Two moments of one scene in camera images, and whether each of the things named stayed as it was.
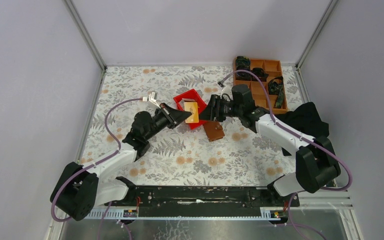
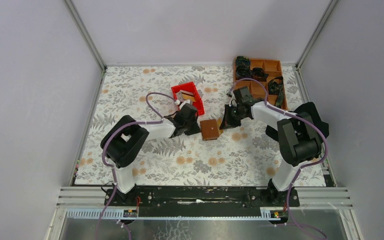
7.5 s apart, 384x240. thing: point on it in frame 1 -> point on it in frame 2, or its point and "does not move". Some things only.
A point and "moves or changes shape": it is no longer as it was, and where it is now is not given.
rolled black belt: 260,74 does not move
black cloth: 306,119 does not move
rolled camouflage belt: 243,63 does not move
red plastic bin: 191,94 moves or changes shape
